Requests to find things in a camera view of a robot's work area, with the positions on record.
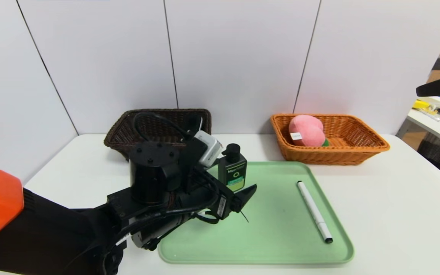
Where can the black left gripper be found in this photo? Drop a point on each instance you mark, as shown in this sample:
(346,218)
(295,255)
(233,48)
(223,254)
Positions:
(223,206)

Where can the dark green pump bottle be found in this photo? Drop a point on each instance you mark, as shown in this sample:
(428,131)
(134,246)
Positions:
(235,172)

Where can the pink plush peach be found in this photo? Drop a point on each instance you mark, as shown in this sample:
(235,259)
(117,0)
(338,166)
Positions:
(308,130)

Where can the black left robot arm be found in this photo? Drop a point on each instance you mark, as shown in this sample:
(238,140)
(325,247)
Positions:
(52,236)

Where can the orange wicker basket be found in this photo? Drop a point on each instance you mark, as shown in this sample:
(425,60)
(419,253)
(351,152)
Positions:
(357,149)

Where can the dark brown wicker basket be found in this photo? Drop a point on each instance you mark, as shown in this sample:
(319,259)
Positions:
(118,135)

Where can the yellow packet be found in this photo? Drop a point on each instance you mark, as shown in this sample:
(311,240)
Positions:
(420,104)

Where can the light green plastic tray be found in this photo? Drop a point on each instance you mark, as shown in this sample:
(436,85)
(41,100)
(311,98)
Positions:
(281,229)

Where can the white marker pen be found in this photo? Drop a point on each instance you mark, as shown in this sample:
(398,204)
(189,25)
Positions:
(313,210)

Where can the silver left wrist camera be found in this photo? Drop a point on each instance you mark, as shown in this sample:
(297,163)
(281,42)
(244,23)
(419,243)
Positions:
(208,149)

